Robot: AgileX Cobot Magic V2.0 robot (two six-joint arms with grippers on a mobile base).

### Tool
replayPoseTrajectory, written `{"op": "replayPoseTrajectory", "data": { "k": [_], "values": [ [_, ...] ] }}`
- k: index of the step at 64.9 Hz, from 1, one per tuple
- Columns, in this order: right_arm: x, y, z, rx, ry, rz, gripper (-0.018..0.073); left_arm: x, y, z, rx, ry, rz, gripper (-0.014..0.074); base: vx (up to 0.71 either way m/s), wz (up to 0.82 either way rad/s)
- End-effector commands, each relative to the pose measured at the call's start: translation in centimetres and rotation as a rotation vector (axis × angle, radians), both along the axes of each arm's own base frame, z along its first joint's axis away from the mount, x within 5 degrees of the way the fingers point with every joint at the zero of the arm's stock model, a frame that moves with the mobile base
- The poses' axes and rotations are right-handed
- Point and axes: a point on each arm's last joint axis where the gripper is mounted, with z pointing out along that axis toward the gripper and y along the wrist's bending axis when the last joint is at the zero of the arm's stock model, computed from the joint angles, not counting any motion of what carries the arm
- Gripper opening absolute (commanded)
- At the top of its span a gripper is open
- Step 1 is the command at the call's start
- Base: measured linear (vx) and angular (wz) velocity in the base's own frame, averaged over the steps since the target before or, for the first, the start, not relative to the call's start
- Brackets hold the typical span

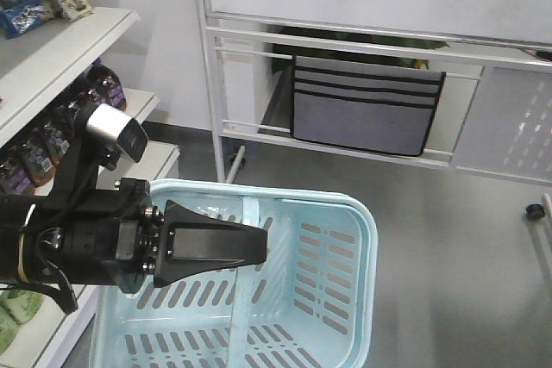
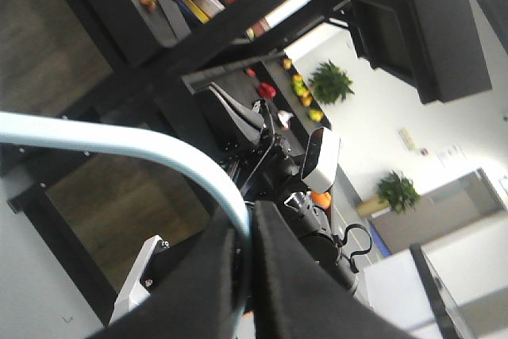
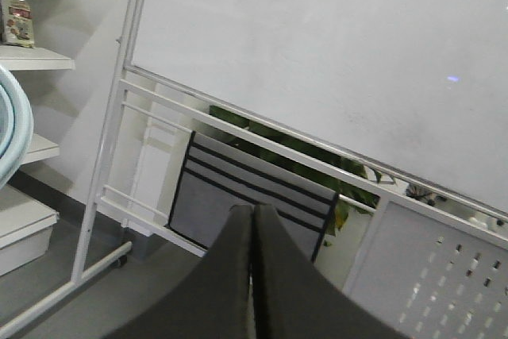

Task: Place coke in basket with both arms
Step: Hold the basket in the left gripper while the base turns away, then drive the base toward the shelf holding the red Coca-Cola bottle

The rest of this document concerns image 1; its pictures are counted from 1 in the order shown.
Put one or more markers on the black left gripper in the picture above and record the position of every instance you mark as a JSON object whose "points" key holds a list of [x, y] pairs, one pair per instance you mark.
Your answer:
{"points": [[109, 240]]}

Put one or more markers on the grey fabric organizer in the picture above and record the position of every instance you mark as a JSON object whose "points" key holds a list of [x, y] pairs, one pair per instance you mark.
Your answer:
{"points": [[376, 108]]}

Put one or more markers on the white metal store shelving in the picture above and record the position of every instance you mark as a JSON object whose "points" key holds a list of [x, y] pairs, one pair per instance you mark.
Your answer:
{"points": [[47, 50]]}

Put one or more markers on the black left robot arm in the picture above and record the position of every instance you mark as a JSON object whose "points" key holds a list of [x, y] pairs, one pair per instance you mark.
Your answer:
{"points": [[32, 238]]}

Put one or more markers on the white metal rack frame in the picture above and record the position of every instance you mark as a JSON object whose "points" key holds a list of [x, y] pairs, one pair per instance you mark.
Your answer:
{"points": [[453, 85]]}

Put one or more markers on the light blue plastic basket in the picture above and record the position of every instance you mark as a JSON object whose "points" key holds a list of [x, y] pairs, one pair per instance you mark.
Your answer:
{"points": [[309, 305]]}

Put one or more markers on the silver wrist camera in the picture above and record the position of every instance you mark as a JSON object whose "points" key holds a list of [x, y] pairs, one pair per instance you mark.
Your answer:
{"points": [[112, 133]]}

